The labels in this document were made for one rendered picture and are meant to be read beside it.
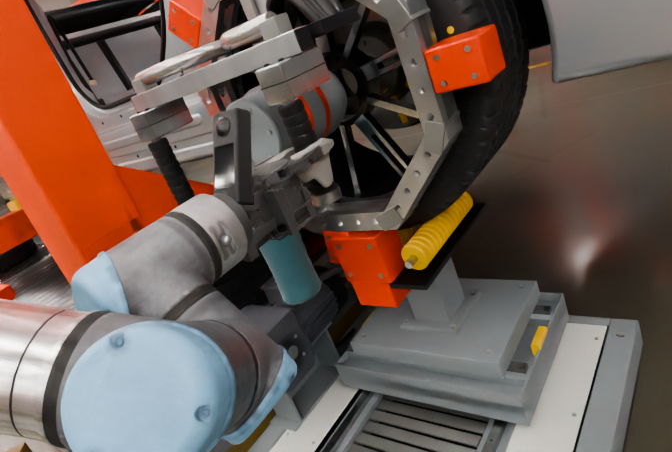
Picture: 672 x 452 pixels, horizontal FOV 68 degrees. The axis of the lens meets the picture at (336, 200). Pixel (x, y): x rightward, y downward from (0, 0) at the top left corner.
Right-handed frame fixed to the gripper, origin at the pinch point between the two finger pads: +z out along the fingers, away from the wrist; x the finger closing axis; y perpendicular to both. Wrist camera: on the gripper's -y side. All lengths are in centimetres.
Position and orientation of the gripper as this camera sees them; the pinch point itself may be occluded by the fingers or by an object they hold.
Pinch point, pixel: (315, 142)
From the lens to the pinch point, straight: 71.1
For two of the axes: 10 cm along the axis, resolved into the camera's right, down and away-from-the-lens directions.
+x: 7.6, -0.8, -6.5
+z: 5.5, -4.6, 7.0
